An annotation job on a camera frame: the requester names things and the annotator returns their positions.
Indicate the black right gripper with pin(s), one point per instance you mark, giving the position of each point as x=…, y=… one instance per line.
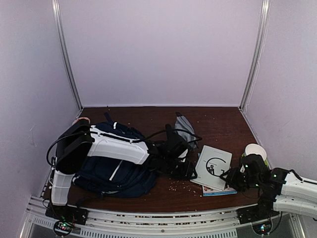
x=234, y=172

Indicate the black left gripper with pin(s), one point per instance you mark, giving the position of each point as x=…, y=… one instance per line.
x=184, y=172

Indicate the white Great Gatsby book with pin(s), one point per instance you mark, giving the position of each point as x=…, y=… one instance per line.
x=211, y=164

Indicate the navy blue student backpack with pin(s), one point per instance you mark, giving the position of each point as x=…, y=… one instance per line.
x=108, y=177

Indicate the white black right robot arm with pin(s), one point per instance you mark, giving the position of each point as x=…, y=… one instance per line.
x=282, y=190

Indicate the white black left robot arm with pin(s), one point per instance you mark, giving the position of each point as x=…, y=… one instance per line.
x=82, y=140

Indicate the blue white bottom book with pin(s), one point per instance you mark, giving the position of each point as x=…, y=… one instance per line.
x=215, y=192

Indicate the lime green plate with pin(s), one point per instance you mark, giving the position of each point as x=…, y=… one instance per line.
x=265, y=162

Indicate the grey fabric pouch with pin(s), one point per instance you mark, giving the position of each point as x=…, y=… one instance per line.
x=184, y=126

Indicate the red white patterned bowl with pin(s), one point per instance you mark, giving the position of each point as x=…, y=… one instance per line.
x=81, y=119

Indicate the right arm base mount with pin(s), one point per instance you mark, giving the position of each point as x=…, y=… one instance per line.
x=262, y=216

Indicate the aluminium front rail frame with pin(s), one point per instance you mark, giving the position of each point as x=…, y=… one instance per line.
x=219, y=223

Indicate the right aluminium corner post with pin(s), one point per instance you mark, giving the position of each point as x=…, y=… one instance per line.
x=262, y=29

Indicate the aluminium corner post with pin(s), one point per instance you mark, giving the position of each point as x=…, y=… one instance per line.
x=262, y=29
x=65, y=55

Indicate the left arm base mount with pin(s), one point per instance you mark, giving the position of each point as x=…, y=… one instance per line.
x=67, y=217

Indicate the left aluminium corner post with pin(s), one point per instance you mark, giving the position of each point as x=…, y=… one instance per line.
x=65, y=55

